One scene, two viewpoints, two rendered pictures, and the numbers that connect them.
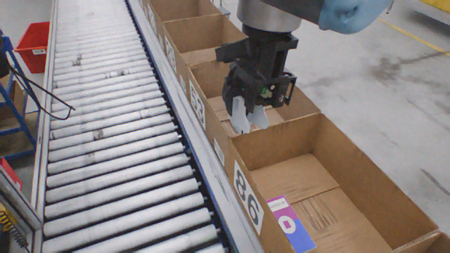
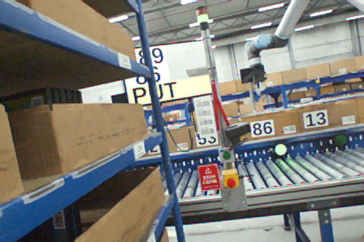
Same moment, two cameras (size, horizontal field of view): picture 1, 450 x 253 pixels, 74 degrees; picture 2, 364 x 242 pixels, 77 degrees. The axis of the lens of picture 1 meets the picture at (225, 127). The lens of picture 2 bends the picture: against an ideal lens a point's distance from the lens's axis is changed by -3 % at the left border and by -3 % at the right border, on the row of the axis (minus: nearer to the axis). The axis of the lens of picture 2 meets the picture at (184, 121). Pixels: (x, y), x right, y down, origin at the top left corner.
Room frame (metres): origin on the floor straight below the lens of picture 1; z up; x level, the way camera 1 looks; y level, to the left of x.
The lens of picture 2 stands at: (0.05, 1.65, 1.20)
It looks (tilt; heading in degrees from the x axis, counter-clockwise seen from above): 3 degrees down; 301
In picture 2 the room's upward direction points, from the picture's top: 10 degrees counter-clockwise
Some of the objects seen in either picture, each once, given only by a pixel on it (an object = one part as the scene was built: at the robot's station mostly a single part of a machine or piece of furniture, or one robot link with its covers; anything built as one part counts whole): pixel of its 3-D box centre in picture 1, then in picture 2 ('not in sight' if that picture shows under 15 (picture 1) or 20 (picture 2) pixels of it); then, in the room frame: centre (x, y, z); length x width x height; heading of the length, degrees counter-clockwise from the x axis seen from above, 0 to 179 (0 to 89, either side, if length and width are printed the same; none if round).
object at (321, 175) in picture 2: not in sight; (311, 169); (0.14, 0.16, 0.72); 0.52 x 0.05 x 0.05; 112
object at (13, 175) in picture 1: (10, 190); (215, 176); (0.53, 0.64, 0.85); 0.16 x 0.01 x 0.13; 22
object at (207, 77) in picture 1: (246, 107); (217, 133); (0.79, -0.07, 0.97); 0.39 x 0.29 x 0.17; 22
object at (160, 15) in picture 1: (183, 20); not in sight; (1.52, 0.22, 0.96); 0.39 x 0.29 x 0.17; 21
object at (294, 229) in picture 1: (285, 225); not in sight; (0.40, -0.15, 0.89); 0.16 x 0.07 x 0.02; 21
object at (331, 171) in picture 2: not in sight; (322, 167); (0.08, 0.14, 0.72); 0.52 x 0.05 x 0.05; 112
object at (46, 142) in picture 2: not in sight; (59, 136); (0.58, 1.33, 1.19); 0.40 x 0.30 x 0.10; 112
